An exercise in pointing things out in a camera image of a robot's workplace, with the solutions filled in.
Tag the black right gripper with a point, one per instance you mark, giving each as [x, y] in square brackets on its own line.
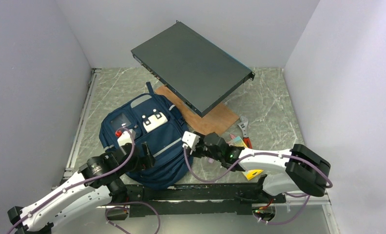
[196, 152]

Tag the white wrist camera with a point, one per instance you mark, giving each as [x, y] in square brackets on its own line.
[190, 140]
[125, 136]

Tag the black front rail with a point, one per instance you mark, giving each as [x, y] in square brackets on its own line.
[193, 199]

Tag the red handled adjustable wrench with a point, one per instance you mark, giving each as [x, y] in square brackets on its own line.
[243, 124]

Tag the yellow crayon box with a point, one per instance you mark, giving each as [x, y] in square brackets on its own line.
[238, 141]

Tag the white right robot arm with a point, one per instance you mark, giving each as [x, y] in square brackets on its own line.
[295, 169]

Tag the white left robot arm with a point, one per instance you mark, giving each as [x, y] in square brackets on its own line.
[97, 182]

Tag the brown wooden base board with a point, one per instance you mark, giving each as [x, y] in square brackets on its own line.
[217, 120]

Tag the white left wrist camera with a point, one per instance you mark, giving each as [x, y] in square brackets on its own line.
[125, 136]

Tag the dark grey rack unit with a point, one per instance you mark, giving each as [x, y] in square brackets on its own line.
[197, 71]

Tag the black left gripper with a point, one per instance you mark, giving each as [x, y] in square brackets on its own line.
[144, 162]

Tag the navy blue student backpack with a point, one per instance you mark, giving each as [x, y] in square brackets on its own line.
[157, 121]

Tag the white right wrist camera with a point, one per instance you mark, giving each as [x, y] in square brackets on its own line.
[190, 140]

